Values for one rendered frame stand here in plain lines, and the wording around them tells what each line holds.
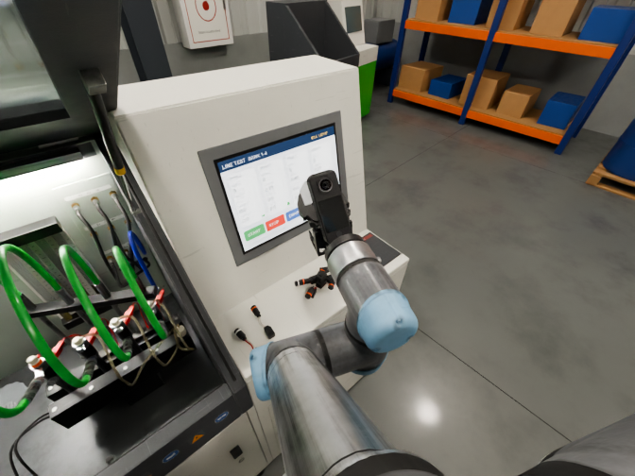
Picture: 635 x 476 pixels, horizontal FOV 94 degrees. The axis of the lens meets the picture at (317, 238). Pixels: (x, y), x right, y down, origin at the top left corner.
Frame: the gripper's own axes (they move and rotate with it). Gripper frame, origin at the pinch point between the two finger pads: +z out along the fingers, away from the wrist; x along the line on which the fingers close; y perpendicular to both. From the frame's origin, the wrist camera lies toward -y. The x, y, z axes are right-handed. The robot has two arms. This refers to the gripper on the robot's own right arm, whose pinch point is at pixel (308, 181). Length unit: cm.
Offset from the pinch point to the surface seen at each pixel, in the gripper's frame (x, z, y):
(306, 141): 8.5, 31.9, 7.6
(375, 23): 272, 504, 73
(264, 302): -18.7, 8.5, 45.5
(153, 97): -26.2, 30.2, -13.2
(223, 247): -24.0, 15.6, 24.2
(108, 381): -61, -3, 40
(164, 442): -48, -21, 45
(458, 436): 50, -33, 154
